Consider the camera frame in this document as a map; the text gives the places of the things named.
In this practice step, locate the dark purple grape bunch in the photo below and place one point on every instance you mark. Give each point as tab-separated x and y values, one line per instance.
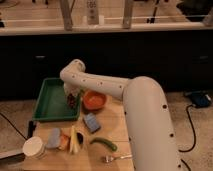
71	101

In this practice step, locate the dark eggplant piece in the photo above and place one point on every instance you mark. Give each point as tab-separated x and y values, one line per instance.
80	138

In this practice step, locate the orange bowl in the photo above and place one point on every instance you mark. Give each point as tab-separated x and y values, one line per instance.
93	100

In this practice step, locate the white paper cup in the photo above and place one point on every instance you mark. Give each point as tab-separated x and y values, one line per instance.
34	147

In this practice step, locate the grey blue sponge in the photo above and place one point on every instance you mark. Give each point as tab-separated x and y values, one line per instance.
54	138

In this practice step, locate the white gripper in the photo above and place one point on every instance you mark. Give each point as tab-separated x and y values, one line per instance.
71	90

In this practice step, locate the green cucumber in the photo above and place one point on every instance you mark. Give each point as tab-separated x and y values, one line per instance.
109	144

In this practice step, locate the silver fork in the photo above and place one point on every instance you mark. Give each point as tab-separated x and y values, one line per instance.
108	159

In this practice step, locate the blue sponge block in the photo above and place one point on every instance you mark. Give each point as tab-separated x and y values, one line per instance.
91	122

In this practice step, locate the blue black floor device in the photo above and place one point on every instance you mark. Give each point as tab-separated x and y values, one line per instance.
200	99

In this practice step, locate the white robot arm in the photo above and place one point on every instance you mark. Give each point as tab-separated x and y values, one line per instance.
150	128

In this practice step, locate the green plastic tray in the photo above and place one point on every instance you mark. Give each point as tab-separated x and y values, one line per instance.
52	103

